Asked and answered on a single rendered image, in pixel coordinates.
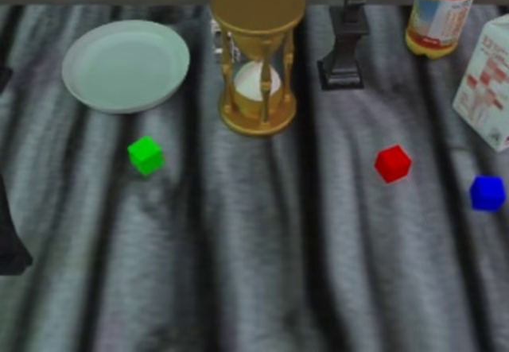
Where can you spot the golden hourglass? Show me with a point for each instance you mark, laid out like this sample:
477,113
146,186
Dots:
258,30

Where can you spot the dark tower figurine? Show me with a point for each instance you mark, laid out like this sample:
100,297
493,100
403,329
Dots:
345,50

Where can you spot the blue cube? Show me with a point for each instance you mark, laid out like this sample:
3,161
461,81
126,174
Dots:
487,193

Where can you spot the white round plate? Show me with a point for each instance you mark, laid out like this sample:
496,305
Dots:
125,66

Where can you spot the grey wrinkled table cloth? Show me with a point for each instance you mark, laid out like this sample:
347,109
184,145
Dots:
254,248

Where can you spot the white milk carton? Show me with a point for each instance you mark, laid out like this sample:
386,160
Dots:
487,86

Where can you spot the red cube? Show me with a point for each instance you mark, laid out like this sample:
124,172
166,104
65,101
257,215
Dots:
393,163

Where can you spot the yellow juice bottle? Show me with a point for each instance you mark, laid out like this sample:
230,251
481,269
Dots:
437,18

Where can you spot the green cube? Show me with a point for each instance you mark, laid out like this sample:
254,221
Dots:
145,155

